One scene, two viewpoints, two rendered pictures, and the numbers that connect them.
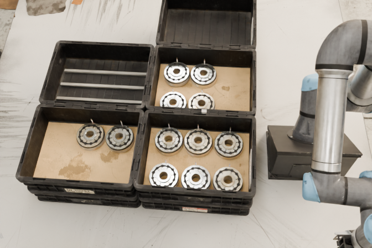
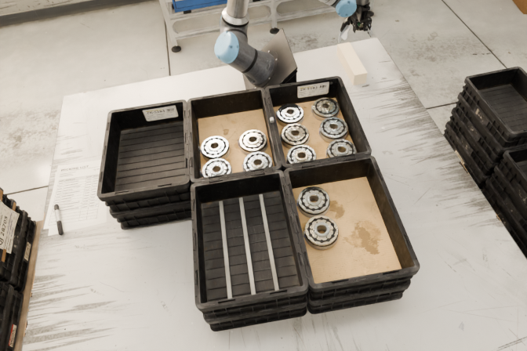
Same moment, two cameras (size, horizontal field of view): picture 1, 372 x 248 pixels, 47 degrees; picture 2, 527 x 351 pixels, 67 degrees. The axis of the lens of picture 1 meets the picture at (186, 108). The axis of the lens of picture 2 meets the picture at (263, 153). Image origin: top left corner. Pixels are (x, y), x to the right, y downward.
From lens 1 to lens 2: 1.38 m
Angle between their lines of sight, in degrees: 53
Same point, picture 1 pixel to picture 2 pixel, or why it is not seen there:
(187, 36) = (158, 179)
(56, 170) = (375, 257)
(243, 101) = (238, 116)
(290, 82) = not seen: hidden behind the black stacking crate
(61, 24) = not seen: outside the picture
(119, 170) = (347, 194)
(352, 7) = (43, 150)
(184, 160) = (315, 146)
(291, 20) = not seen: hidden behind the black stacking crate
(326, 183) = not seen: outside the picture
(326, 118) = not seen: outside the picture
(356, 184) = not seen: outside the picture
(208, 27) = (143, 162)
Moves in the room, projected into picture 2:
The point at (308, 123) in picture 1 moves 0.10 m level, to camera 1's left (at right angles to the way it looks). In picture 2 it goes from (260, 60) to (267, 75)
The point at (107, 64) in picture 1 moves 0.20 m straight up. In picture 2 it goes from (211, 254) to (198, 222)
